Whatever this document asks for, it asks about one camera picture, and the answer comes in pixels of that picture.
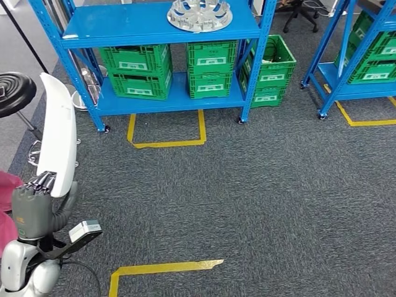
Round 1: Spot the white curved plastic part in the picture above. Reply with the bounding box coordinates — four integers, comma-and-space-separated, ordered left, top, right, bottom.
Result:
36, 72, 78, 199

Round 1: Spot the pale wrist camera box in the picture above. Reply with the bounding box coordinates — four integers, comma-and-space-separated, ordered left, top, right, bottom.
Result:
68, 220, 103, 244

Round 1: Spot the black camera cable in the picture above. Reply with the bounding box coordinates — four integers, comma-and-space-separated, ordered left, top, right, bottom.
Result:
62, 260, 103, 297

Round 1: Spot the yellow floor tape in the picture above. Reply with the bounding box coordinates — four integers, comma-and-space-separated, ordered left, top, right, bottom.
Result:
108, 259, 225, 297
127, 109, 207, 149
323, 84, 396, 127

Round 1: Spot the blue metal shelf rack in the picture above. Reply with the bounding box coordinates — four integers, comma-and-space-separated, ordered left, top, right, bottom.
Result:
299, 0, 396, 121
28, 0, 278, 133

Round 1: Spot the chrome stanchion post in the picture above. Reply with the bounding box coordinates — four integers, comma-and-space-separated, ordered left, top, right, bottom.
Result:
65, 67, 107, 112

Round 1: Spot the silver wheel hubcap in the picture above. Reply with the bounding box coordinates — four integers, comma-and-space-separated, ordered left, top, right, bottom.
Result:
166, 0, 233, 33

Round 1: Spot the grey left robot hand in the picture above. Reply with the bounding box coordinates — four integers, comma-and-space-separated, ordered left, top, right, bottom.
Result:
11, 171, 78, 242

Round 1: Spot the black round stool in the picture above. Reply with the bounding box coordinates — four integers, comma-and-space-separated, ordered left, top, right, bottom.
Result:
0, 72, 81, 168

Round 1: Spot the black office chair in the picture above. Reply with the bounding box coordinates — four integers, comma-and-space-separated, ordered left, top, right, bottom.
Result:
275, 0, 319, 33

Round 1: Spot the person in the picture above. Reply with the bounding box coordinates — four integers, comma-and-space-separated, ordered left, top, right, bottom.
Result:
0, 171, 24, 257

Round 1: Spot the green plastic crate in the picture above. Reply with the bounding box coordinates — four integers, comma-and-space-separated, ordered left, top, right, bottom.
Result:
99, 44, 173, 77
186, 41, 238, 77
336, 11, 396, 62
108, 67, 173, 101
346, 60, 396, 85
240, 35, 297, 89
250, 84, 287, 109
189, 71, 233, 100

